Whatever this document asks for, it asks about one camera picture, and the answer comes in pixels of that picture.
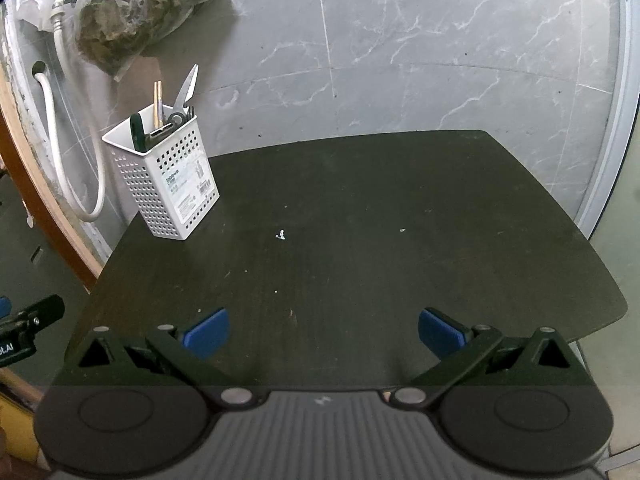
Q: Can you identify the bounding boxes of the dark grey cabinet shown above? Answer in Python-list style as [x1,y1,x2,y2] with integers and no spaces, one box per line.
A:
[0,170,93,386]

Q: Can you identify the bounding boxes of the plastic bag of dried greens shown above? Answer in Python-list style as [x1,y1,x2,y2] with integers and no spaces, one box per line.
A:
[74,0,233,81]

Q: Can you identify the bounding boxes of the yellow object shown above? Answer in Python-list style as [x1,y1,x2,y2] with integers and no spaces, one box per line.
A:
[0,387,38,461]

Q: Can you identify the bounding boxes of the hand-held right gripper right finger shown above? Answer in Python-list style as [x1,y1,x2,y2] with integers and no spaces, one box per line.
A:
[387,307,598,408]

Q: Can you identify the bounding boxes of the black handled scissors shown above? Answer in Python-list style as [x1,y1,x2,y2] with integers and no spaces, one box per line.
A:
[147,63,200,137]

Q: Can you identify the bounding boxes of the white hose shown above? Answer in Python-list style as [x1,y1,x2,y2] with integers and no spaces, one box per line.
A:
[31,7,107,222]

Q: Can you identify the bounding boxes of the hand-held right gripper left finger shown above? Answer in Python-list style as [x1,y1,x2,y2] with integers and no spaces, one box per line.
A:
[52,308,258,408]

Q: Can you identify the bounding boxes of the white perforated utensil basket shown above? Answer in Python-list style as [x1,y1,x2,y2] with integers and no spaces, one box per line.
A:
[101,102,221,241]

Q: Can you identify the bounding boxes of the white plastic bag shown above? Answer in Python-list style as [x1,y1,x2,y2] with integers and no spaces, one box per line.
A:
[17,0,53,33]

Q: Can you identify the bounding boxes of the green handled knife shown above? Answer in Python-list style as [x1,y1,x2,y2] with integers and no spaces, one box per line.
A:
[130,114,147,152]

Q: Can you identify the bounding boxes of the white aluminium frame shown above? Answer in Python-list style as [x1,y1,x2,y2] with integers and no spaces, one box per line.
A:
[575,0,640,241]

